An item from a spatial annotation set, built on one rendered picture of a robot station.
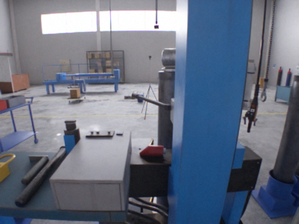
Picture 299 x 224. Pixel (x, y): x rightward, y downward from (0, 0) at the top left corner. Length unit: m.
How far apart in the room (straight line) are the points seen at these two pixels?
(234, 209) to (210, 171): 0.58
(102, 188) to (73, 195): 0.10
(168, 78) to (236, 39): 0.85
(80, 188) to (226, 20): 0.65
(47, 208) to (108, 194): 0.23
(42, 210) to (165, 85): 1.06
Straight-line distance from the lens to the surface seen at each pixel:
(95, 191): 0.61
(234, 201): 1.12
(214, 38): 0.52
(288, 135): 2.10
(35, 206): 0.76
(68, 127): 0.89
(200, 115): 0.52
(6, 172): 0.99
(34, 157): 1.04
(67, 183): 0.62
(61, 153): 0.99
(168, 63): 1.36
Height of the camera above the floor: 1.53
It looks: 16 degrees down
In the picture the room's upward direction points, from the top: straight up
